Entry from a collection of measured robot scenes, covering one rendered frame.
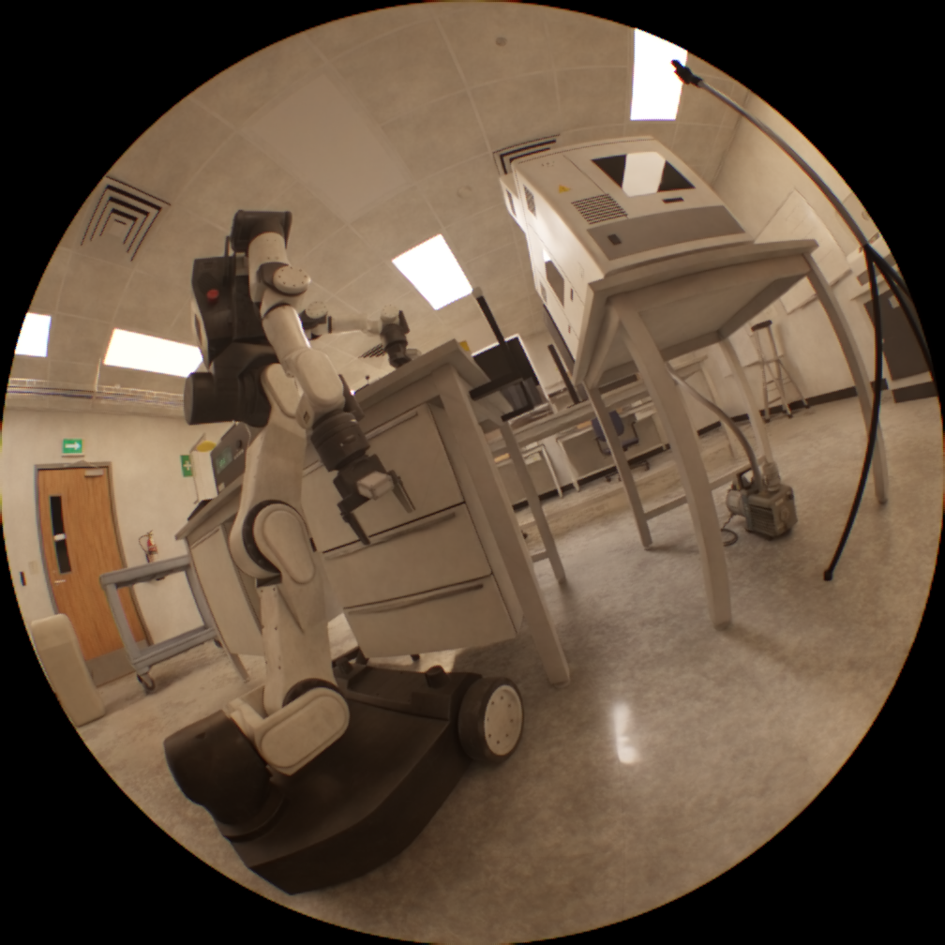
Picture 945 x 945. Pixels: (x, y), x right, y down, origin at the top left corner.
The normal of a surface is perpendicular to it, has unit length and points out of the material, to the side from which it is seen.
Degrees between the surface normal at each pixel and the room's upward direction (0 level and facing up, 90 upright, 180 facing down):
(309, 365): 91
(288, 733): 90
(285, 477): 90
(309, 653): 90
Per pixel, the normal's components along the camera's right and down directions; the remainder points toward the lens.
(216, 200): 0.36, 0.93
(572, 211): -0.26, 0.04
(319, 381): 0.64, -0.27
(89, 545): 0.90, -0.36
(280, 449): 0.79, 0.05
